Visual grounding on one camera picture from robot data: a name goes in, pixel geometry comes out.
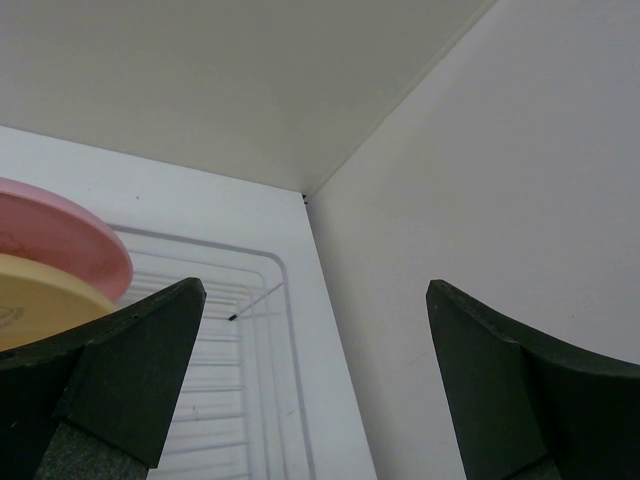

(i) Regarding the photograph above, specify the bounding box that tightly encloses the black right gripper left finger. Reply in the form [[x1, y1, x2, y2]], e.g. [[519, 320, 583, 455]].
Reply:
[[1, 278, 206, 479]]

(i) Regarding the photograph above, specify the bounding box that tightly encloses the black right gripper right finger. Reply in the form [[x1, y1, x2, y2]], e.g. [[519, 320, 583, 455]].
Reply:
[[426, 280, 639, 479]]

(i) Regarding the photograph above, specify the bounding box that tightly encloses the yellow plastic plate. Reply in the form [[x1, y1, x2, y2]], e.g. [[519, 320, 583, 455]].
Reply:
[[1, 254, 116, 351]]

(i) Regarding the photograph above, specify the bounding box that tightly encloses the pink plastic plate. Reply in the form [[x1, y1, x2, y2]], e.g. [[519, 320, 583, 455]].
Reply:
[[1, 178, 133, 301]]

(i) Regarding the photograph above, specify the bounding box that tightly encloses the clear wire dish rack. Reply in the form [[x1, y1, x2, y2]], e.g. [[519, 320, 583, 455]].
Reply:
[[116, 226, 316, 479]]

